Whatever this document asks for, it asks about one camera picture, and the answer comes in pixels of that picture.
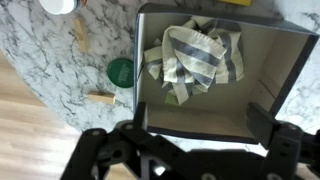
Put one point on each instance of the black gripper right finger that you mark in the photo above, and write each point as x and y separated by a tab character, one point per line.
263	126

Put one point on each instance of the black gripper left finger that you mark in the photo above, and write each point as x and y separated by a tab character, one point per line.
100	150

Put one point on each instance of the dark blue box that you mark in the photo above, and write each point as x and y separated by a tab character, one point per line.
200	120

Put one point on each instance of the grey cream striped towel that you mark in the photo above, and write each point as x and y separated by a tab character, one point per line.
186	56

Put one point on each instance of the wooden block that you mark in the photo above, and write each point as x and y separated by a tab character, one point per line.
81	35
101	98

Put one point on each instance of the green round lid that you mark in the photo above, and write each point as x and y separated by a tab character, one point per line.
120	73

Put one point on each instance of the green yellow dog treat packet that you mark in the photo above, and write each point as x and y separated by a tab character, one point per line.
233	2

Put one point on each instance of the white plastic jar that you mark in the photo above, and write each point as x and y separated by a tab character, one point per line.
60	5

